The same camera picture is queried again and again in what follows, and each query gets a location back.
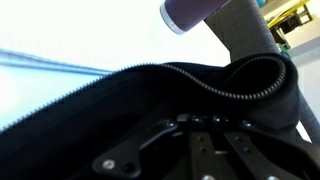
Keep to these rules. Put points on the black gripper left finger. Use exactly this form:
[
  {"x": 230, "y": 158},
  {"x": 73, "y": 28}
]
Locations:
[{"x": 173, "y": 150}]

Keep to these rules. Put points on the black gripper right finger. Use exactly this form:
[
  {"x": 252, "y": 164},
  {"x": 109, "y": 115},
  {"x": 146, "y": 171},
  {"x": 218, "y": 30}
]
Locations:
[{"x": 246, "y": 156}]

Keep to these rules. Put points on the black zip jersey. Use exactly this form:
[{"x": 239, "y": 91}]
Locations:
[{"x": 100, "y": 116}]

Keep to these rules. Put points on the grey gridded panel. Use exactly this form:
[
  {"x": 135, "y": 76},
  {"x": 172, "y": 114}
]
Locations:
[{"x": 246, "y": 30}]

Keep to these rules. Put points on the dark purple insulated bottle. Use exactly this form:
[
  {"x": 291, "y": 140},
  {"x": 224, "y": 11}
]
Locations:
[{"x": 190, "y": 13}]

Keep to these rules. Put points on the yellow frame furniture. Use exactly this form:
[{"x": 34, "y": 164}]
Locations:
[{"x": 286, "y": 16}]

